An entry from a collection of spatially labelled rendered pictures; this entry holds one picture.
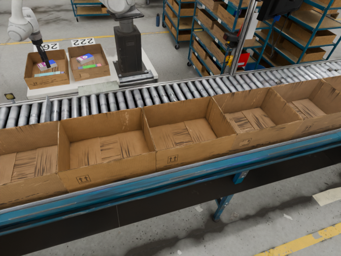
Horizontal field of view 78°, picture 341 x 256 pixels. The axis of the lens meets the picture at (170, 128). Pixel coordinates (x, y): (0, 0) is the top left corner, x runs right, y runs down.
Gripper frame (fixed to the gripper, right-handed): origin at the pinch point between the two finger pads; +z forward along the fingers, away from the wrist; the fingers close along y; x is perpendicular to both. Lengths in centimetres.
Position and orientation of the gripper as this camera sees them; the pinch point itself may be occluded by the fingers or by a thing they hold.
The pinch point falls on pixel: (45, 62)
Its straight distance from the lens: 210.3
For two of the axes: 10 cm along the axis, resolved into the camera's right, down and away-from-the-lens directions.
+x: -7.4, 4.6, -4.9
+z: -0.6, 6.8, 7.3
